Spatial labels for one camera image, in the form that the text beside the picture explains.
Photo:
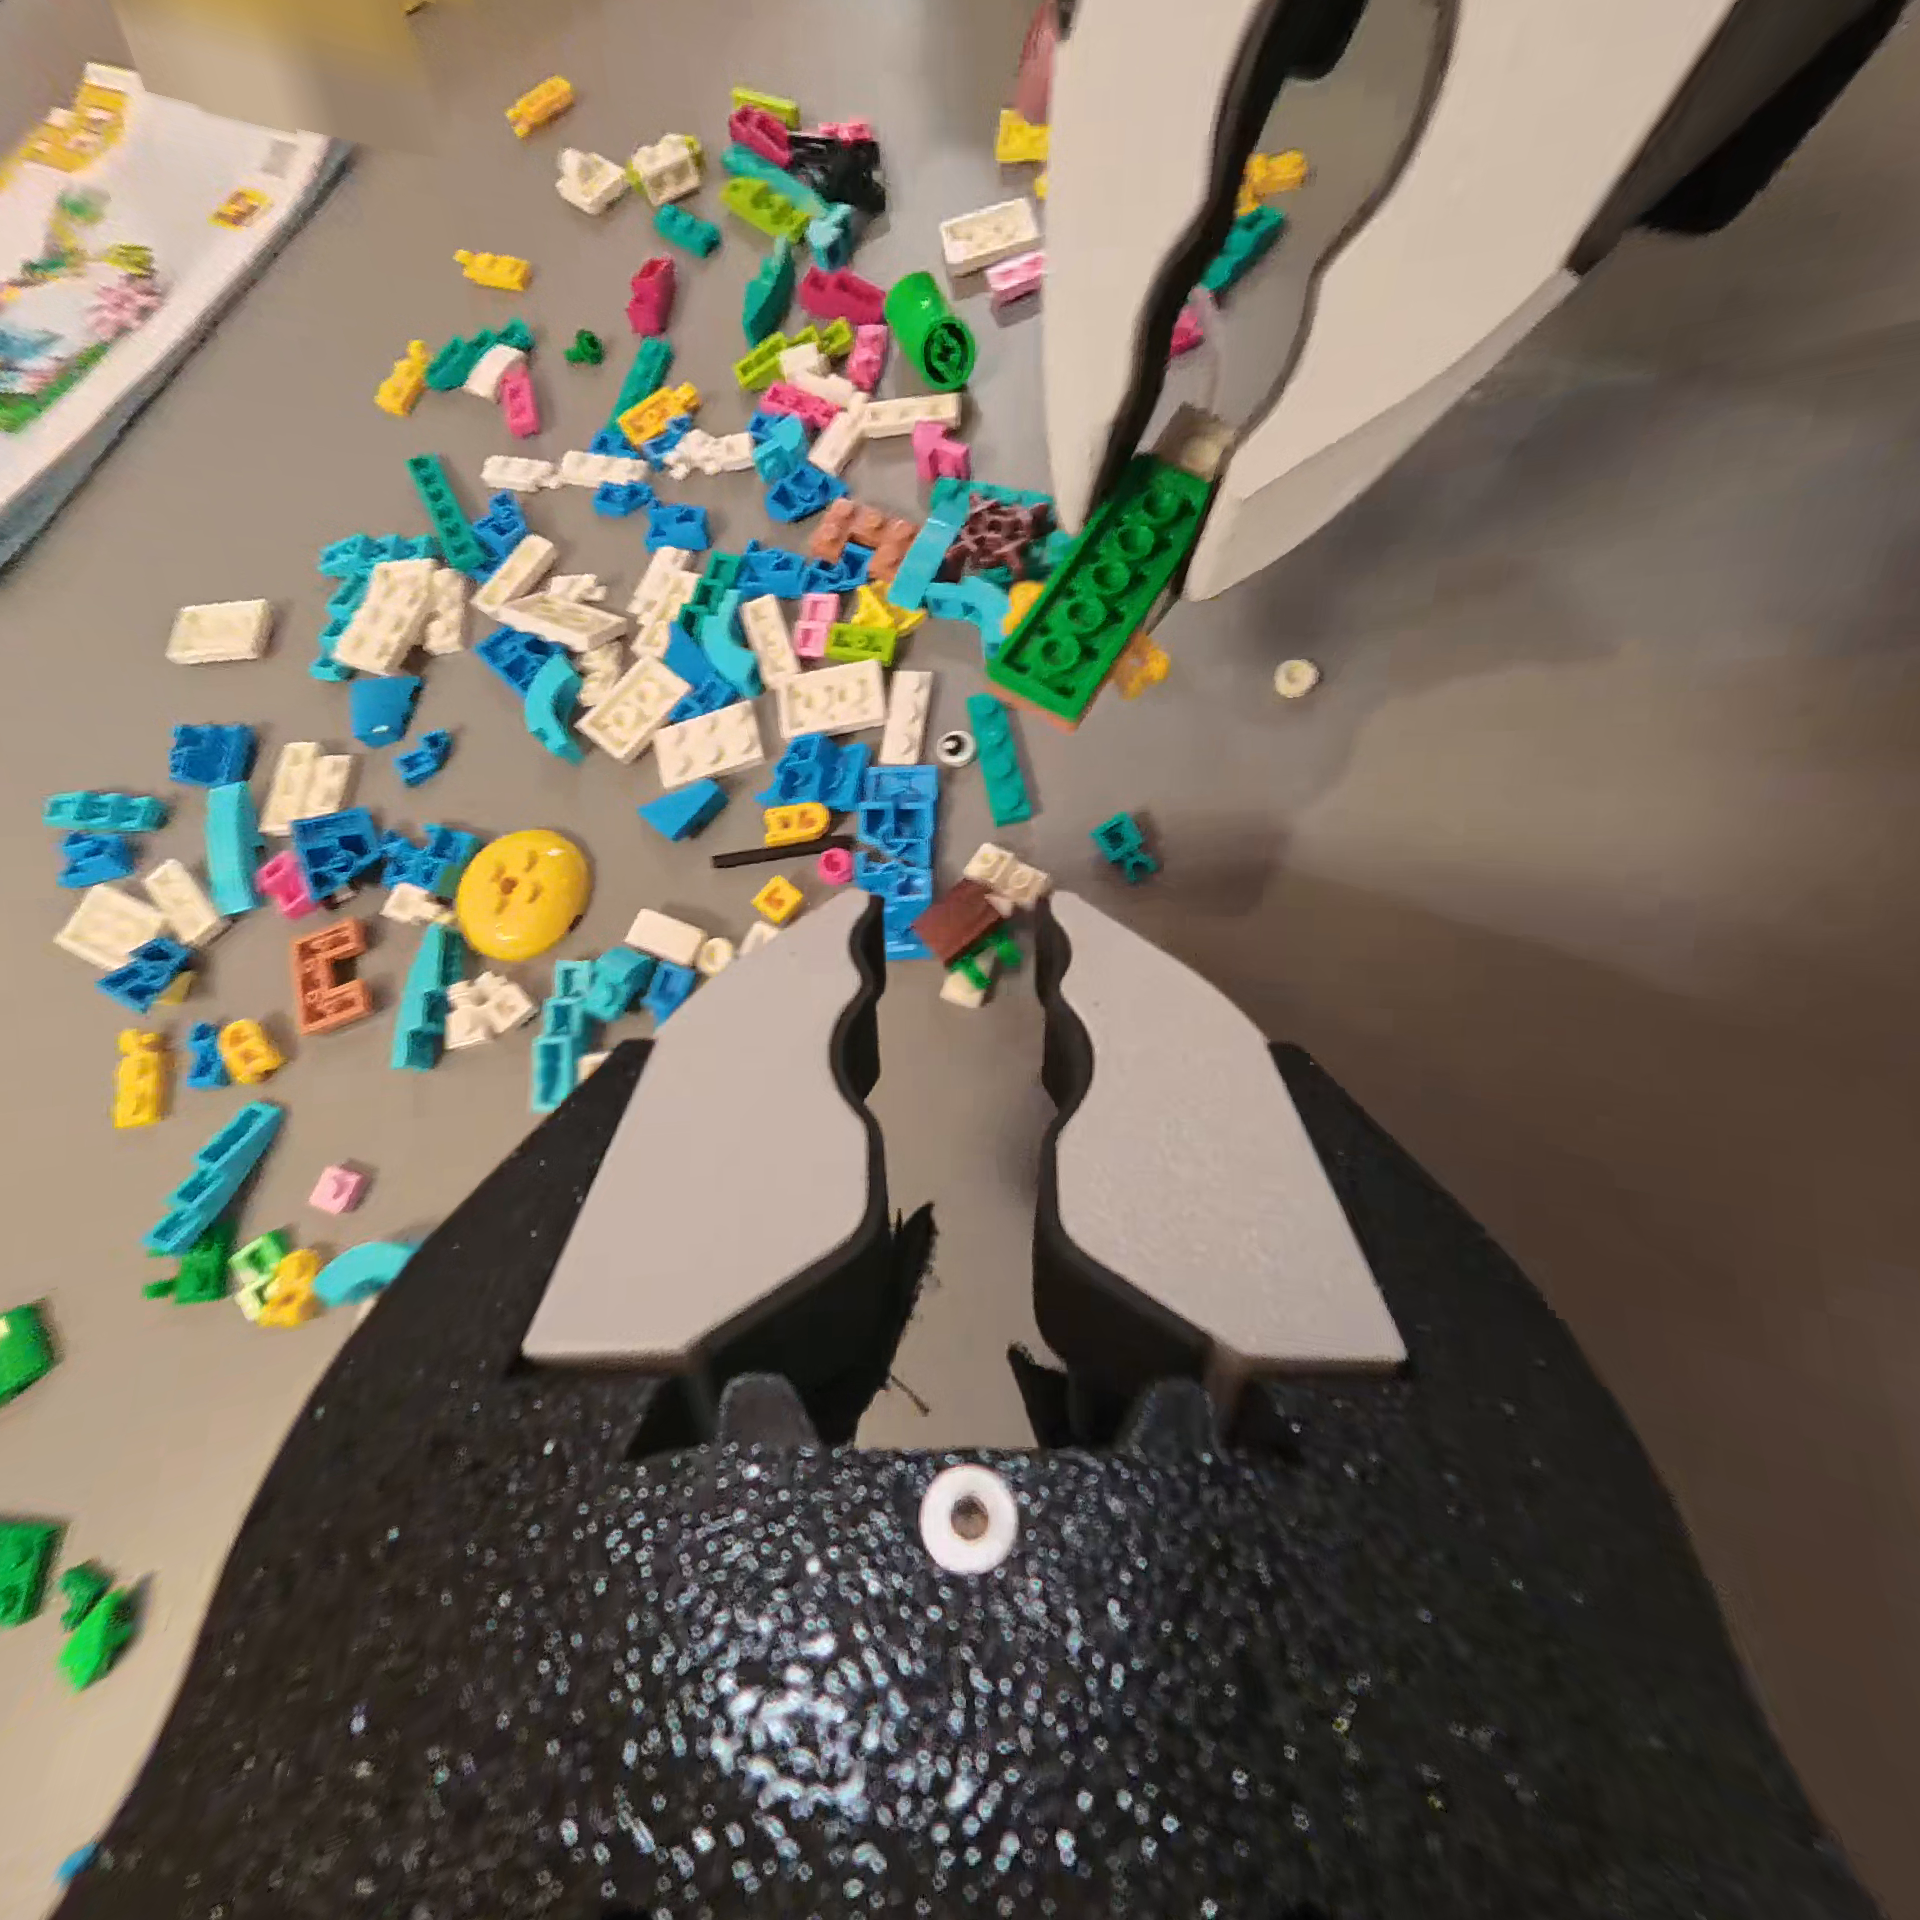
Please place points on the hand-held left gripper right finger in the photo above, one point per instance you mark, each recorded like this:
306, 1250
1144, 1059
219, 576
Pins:
1200, 1185

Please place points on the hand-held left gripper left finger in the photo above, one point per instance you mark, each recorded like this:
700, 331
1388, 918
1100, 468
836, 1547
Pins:
705, 1171

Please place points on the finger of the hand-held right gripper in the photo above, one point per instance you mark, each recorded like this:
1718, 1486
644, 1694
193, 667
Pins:
1575, 120
1126, 180

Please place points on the brown brick with green leaves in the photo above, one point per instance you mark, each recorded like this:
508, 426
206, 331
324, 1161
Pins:
955, 916

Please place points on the green long toy plate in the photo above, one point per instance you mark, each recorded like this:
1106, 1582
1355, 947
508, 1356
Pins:
1103, 592

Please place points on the small yellow clip piece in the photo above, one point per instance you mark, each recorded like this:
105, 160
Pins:
1023, 604
1144, 667

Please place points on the green cylinder toy piece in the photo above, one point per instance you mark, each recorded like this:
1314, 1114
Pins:
930, 326

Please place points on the thin black toy rod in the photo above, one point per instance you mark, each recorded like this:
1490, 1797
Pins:
774, 854

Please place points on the yellow dome toy piece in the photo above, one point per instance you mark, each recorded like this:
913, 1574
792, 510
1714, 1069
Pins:
521, 892

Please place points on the small teal toy brick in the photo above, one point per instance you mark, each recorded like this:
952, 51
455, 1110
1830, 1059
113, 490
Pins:
1122, 844

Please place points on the dark brown flower piece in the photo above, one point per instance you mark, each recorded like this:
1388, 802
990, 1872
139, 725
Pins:
1002, 534

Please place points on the pile of mixed toy bricks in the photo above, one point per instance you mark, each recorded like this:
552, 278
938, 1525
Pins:
705, 744

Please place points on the round eye toy tile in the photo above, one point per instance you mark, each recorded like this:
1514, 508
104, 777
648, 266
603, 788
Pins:
955, 747

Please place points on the white round toy stud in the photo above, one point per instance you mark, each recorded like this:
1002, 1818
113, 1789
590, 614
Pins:
1297, 680

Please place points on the green wedge toy brick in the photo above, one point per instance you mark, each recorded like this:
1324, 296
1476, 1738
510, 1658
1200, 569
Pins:
195, 1270

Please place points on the toy brick instruction booklet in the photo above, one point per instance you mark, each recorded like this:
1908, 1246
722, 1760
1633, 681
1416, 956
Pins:
136, 283

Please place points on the terracotta bracket toy brick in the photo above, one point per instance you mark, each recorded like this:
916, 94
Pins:
327, 978

